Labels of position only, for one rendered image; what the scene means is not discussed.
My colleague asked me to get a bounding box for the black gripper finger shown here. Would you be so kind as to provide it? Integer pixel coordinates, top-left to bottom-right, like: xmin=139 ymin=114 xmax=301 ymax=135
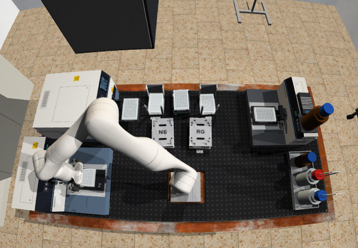
xmin=68 ymin=182 xmax=83 ymax=192
xmin=72 ymin=159 xmax=82 ymax=165

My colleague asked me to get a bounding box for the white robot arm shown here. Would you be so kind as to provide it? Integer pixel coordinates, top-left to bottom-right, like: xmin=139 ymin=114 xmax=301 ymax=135
xmin=33 ymin=98 xmax=197 ymax=194

